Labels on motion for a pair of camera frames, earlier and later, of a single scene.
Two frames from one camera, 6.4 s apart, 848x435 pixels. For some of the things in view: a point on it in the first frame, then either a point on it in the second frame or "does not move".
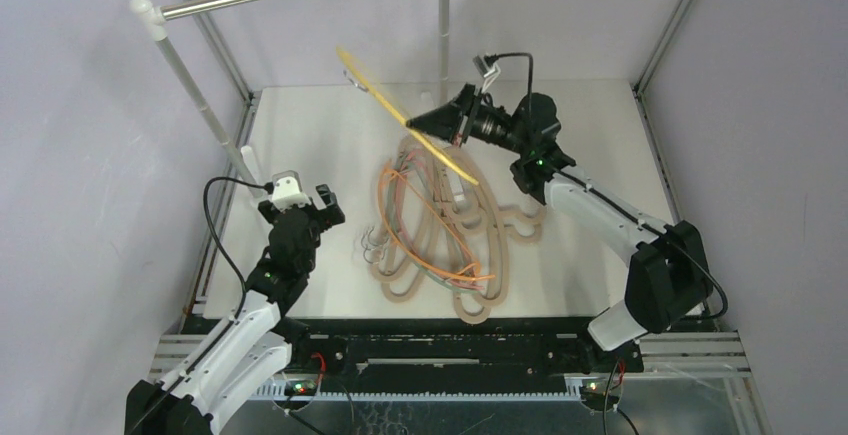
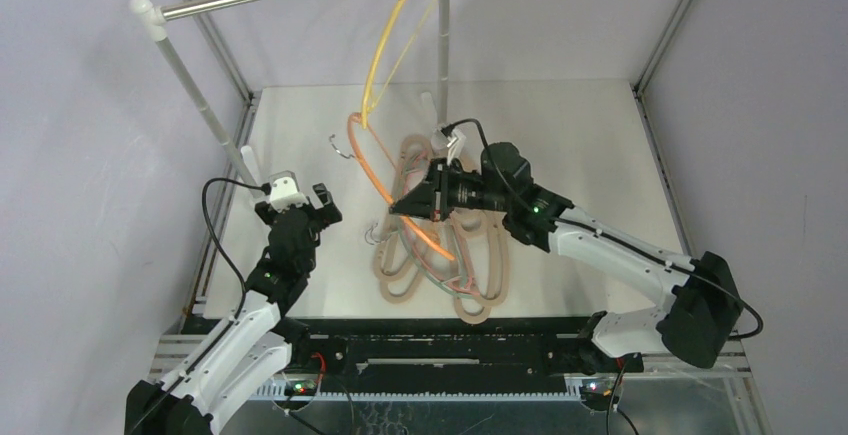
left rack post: [155, 16] does not move
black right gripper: [466, 117] -> [436, 191]
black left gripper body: [320, 220] does not move
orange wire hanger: [464, 274] -> [408, 221]
